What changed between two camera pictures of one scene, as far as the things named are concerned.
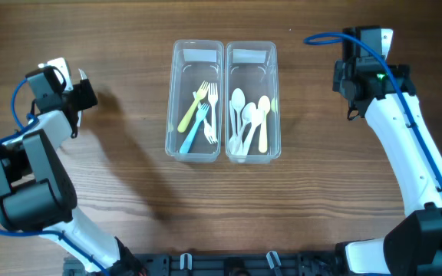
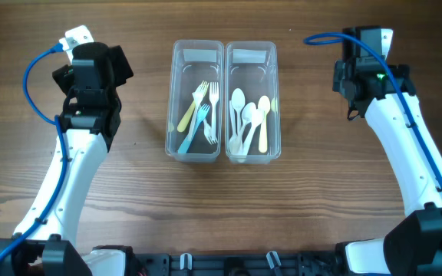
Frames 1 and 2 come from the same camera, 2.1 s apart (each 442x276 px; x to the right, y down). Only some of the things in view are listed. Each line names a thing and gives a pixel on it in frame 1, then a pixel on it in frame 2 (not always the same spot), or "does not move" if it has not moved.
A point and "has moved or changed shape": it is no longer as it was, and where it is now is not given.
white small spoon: [238, 100] does not move
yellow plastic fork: [200, 93] does not move
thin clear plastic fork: [84, 75] has moved or changed shape
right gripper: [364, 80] does not move
